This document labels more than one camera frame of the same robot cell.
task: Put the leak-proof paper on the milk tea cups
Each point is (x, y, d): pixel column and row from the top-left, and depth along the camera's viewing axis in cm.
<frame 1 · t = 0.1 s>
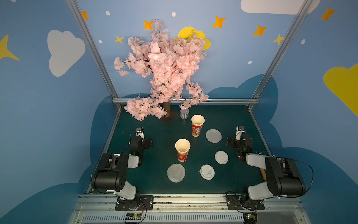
left hand: (144, 134, 95), fingers open
right hand: (238, 135, 95), fingers open
near red paper cup: (182, 146, 83), point 14 cm above the table
far red paper cup: (197, 121, 98), point 13 cm above the table
near round leak-proof paper: (176, 172, 87), on the table
far round leak-proof paper: (213, 136, 105), on the table
near white cup lid: (207, 171, 86), on the table
far white cup lid: (221, 157, 93), on the table
silver tin can: (184, 113, 113), point 5 cm above the table

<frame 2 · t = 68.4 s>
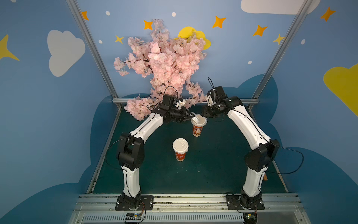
left hand: (195, 114, 83), fingers closed
right hand: (205, 112, 84), fingers open
near white cup lid: (180, 145, 80), point 18 cm above the table
far white cup lid: (198, 120, 86), point 22 cm above the table
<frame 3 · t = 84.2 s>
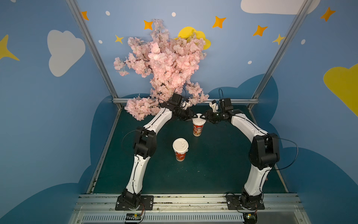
left hand: (196, 115, 93), fingers open
right hand: (204, 116, 93), fingers open
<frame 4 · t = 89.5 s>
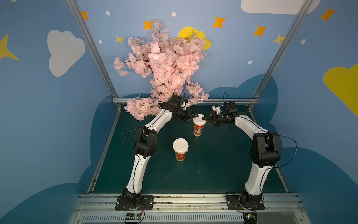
left hand: (197, 115, 94), fingers open
right hand: (205, 119, 92), fingers open
